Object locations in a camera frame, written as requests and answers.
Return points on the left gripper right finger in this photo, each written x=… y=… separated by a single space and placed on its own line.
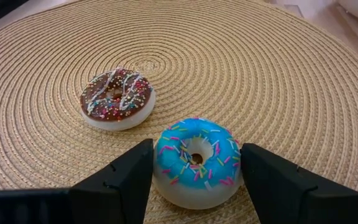
x=284 y=199

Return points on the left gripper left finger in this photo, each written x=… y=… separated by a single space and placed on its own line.
x=117 y=193

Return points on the small blue glazed donut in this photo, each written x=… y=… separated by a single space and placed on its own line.
x=179 y=149

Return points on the small brown glazed donut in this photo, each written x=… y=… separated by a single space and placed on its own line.
x=104 y=109

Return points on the round woven straw placemat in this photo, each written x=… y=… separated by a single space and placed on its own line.
x=228 y=62

